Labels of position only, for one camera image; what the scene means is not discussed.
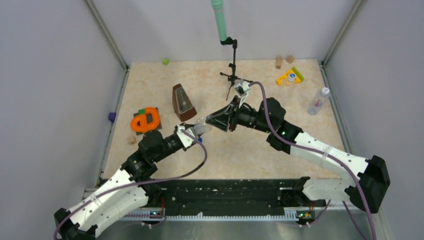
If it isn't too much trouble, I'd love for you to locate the clear bottle red label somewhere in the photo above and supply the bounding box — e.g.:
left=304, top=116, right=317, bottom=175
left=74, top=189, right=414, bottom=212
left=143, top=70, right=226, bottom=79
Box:
left=307, top=87, right=331, bottom=116

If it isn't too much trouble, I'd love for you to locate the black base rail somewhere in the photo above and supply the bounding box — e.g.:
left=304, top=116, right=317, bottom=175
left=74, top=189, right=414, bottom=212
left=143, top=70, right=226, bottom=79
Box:
left=99, top=177, right=335, bottom=218

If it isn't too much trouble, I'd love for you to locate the green cylinder stick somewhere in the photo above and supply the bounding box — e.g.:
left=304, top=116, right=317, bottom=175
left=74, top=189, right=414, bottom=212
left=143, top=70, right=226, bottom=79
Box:
left=291, top=66, right=305, bottom=83

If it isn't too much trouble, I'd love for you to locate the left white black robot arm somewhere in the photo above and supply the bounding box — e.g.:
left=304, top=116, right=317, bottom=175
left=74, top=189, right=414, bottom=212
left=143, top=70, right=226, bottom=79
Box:
left=53, top=123, right=211, bottom=240

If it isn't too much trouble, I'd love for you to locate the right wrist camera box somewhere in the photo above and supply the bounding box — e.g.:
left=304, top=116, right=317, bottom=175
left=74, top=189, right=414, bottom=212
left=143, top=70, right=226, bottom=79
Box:
left=233, top=79, right=251, bottom=98

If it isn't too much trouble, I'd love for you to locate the purple block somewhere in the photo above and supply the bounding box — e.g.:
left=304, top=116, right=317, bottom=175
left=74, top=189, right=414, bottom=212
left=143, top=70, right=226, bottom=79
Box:
left=107, top=112, right=117, bottom=123

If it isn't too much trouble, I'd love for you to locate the clear bottle white cap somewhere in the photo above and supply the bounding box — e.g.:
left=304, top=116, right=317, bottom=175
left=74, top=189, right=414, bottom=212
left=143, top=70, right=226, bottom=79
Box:
left=281, top=74, right=296, bottom=100

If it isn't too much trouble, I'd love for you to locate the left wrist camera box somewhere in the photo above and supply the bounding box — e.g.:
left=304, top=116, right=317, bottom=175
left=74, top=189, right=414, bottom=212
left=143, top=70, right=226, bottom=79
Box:
left=175, top=125, right=200, bottom=149

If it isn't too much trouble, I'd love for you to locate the orange plastic ring toy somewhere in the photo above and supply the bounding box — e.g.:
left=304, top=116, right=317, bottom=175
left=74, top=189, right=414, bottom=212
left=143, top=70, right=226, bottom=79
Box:
left=130, top=106, right=161, bottom=133

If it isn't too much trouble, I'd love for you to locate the yellow plastic toy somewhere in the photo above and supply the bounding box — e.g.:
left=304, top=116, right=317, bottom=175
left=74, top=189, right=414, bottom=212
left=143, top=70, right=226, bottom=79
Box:
left=275, top=69, right=298, bottom=86

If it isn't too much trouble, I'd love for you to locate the purple cable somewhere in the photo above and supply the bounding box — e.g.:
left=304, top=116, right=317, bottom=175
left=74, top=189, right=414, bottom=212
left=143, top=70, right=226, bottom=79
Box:
left=52, top=129, right=209, bottom=240
left=248, top=81, right=378, bottom=240

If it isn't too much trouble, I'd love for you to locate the tall wooden block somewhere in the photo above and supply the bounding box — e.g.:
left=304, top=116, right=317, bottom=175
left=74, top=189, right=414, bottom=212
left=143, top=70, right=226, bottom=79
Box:
left=275, top=55, right=283, bottom=69

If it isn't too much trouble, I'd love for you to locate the black tripod stand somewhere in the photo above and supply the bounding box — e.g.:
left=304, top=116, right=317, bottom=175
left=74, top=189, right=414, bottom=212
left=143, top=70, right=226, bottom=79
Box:
left=219, top=36, right=253, bottom=101

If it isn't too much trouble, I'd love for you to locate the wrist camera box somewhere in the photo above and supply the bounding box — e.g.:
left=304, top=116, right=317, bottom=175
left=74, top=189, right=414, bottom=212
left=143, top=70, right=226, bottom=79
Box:
left=175, top=125, right=200, bottom=149
left=233, top=79, right=251, bottom=98

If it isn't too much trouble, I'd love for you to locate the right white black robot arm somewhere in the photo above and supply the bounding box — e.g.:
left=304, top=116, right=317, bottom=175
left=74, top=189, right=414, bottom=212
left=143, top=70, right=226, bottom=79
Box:
left=205, top=96, right=391, bottom=214

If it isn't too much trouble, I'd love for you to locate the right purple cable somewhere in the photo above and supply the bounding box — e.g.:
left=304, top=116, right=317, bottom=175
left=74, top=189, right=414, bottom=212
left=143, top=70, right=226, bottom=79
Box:
left=248, top=81, right=378, bottom=240

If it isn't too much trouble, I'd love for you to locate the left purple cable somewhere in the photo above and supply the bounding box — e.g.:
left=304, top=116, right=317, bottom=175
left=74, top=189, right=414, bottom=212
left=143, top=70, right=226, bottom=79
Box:
left=52, top=129, right=209, bottom=240

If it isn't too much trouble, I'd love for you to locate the brown wooden metronome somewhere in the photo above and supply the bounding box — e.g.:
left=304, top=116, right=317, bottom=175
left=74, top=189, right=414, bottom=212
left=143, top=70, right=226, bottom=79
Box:
left=171, top=83, right=197, bottom=122

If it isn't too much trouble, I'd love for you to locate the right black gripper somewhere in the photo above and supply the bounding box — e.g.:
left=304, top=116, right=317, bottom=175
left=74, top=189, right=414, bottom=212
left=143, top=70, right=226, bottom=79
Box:
left=206, top=96, right=273, bottom=134

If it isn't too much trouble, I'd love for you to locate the small wooden cube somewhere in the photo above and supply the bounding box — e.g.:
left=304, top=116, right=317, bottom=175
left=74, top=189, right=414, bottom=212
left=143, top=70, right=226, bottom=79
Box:
left=127, top=135, right=137, bottom=145

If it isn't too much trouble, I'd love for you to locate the white slotted cable duct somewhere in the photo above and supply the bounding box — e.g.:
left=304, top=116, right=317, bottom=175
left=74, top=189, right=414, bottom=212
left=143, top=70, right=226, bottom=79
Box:
left=120, top=210, right=299, bottom=222

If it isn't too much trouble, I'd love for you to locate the mint green microphone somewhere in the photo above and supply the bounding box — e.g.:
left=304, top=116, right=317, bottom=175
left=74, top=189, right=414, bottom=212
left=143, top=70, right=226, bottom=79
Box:
left=211, top=0, right=228, bottom=42

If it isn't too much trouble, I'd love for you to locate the clear Pepsi plastic bottle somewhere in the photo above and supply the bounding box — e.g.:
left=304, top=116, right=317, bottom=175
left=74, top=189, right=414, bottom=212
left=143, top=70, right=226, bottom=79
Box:
left=193, top=116, right=212, bottom=136

